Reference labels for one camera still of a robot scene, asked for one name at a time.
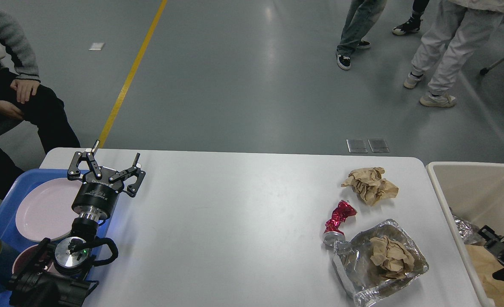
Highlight brown paper in foil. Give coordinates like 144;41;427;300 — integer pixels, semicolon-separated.
369;235;414;279

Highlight left metal floor plate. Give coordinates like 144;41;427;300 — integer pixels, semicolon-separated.
346;139;368;154

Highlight person grey sweatpants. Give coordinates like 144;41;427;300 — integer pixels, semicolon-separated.
403;0;504;107

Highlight beige plastic bin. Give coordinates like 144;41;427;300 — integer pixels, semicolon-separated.
426;162;504;307

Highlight tripod stand leg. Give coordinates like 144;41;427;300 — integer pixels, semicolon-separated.
479;56;504;75

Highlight foil sheet top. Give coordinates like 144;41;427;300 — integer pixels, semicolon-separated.
449;208;486;246

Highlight pink HOME mug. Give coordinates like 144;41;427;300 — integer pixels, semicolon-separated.
12;244;58;274

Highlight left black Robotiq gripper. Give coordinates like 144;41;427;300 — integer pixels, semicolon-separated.
67;141;146;221

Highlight crumpled brown paper ball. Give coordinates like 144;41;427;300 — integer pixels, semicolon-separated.
340;167;399;206

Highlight foil sheet bottom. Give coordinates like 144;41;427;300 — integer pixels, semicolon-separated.
332;219;429;307

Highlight metal floor plate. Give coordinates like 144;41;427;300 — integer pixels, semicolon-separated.
346;139;368;154
367;138;390;153

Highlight red foil wrapper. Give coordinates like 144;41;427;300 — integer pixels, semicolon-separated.
322;200;357;247

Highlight pink plate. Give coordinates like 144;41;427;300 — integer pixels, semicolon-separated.
15;178;82;242

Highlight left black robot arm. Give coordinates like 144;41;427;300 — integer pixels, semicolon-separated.
6;140;146;307

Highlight blue plastic tray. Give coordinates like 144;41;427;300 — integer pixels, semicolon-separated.
0;169;122;307

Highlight right metal floor plate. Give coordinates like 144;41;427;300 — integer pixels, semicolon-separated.
367;138;390;153

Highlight foil sheet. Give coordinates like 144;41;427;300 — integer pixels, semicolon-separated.
449;208;486;246
332;219;429;307

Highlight person black red-striped pants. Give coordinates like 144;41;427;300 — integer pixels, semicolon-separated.
392;0;430;36

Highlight person black hoodie faded jeans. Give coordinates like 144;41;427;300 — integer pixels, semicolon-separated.
336;0;387;70

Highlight seated person black pants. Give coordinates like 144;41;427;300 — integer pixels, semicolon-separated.
0;0;81;214

